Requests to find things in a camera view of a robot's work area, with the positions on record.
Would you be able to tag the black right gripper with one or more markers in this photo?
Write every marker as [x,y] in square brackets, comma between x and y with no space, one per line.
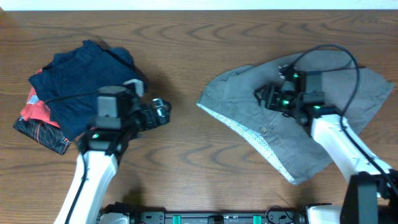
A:
[272,96]

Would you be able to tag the grey shorts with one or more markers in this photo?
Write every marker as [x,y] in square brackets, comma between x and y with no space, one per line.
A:
[230,98]

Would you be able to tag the black patterned folded garment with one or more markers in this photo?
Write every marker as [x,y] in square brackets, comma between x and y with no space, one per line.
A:
[45,134]

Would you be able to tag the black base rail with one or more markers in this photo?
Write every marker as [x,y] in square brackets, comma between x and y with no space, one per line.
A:
[214,217]

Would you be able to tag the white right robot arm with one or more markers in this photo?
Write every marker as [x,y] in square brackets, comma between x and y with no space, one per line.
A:
[371,196]

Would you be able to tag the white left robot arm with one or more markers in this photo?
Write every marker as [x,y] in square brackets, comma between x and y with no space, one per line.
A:
[101,148]

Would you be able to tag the red folded garment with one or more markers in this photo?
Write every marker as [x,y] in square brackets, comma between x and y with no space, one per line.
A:
[36,109]

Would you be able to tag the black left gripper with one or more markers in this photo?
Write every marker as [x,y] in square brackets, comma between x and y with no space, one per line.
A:
[152,112]

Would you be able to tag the navy blue folded garment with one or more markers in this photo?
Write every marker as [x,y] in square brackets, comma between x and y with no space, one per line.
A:
[67,84]

